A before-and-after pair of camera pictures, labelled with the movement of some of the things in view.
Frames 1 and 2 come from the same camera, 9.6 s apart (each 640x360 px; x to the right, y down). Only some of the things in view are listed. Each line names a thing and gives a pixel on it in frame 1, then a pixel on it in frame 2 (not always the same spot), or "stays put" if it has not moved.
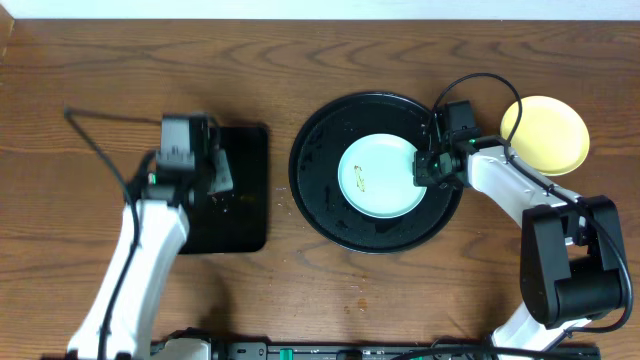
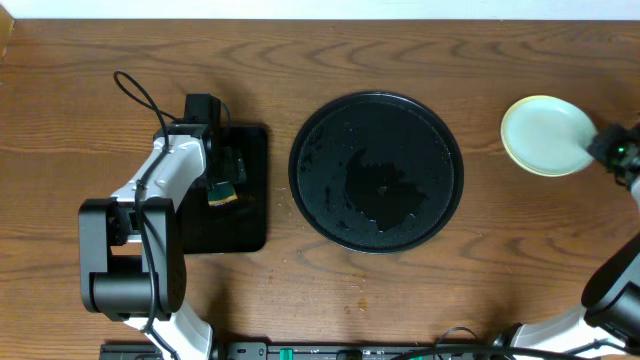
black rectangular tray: x=234 y=221 stays put
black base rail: x=356 y=351 stays put
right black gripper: x=420 y=177 → x=598 y=145
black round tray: x=314 y=163 stays put
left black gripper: x=206 y=163 → x=228 y=170
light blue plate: x=376 y=176 → x=547 y=136
